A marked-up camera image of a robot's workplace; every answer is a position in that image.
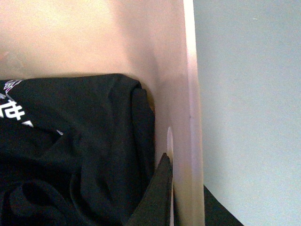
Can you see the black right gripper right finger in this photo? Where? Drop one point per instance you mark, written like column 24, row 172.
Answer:
column 216, row 214

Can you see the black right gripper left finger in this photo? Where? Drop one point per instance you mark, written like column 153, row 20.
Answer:
column 155, row 206

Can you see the beige plastic laundry hamper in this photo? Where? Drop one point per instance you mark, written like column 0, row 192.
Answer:
column 152, row 41

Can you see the black printed t-shirt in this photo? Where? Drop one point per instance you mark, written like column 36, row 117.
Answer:
column 74, row 151

